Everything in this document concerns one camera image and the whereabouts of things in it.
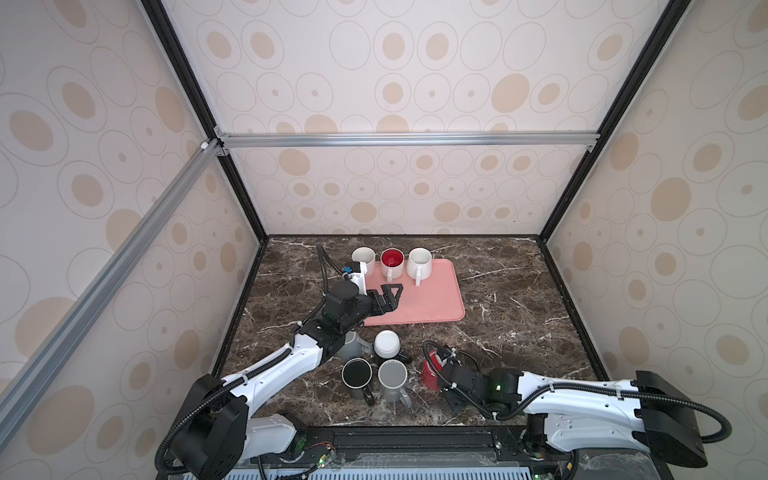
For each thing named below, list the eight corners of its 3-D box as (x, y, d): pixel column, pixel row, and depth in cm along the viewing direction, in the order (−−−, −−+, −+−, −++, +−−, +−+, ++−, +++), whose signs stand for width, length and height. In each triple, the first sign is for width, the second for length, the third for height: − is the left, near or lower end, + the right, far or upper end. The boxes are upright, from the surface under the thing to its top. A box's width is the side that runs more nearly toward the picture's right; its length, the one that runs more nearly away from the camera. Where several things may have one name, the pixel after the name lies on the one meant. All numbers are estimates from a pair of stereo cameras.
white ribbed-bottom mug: (408, 287, 106) (409, 272, 99) (407, 263, 113) (408, 247, 106) (431, 287, 106) (434, 272, 99) (428, 263, 113) (431, 247, 106)
